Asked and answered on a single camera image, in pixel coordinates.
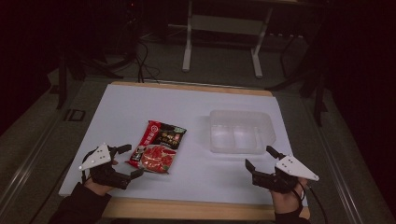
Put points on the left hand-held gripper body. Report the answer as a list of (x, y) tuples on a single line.
[(100, 155)]

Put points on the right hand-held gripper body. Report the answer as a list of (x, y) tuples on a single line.
[(294, 168)]

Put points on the red and black food packet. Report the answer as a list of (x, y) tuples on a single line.
[(157, 152)]

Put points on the clear plastic container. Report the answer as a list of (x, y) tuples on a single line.
[(239, 133)]

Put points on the person's left hand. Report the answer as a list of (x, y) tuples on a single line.
[(99, 189)]

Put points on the person's right hand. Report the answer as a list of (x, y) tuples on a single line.
[(288, 202)]

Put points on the black floor plate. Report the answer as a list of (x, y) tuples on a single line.
[(74, 115)]

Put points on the white table sheet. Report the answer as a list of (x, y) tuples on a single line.
[(162, 102)]

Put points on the black metal stand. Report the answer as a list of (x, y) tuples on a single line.
[(319, 99)]

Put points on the grey metal floor rail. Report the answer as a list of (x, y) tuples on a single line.
[(21, 174), (339, 174)]

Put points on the white metal table frame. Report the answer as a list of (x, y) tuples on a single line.
[(187, 46)]

